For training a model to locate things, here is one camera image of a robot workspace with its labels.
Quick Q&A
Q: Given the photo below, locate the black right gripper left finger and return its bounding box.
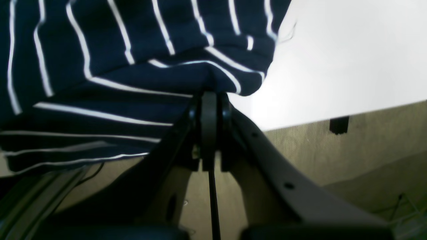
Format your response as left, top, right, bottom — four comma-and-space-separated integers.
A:
34, 92, 218, 240

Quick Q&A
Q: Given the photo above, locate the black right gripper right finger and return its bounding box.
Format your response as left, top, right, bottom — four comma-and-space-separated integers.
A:
219, 94, 394, 240

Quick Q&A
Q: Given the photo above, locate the navy white striped t-shirt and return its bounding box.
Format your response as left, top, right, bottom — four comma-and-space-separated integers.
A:
0, 0, 291, 177

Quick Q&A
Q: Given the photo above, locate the white wire rack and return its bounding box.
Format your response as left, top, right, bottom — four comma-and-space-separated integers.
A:
388, 193, 427, 240

